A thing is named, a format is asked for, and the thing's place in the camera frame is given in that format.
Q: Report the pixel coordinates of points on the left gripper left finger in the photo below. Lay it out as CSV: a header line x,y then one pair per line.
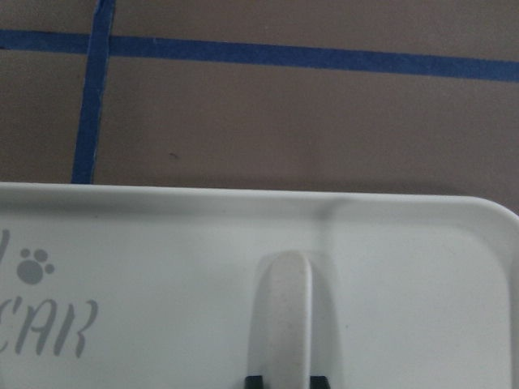
x,y
253,382

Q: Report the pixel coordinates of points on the white plastic spoon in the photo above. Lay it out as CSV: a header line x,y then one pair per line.
x,y
279,346

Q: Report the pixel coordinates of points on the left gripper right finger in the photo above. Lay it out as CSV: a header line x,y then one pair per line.
x,y
319,382

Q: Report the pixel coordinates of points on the white bear tray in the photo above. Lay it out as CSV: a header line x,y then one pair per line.
x,y
136,287

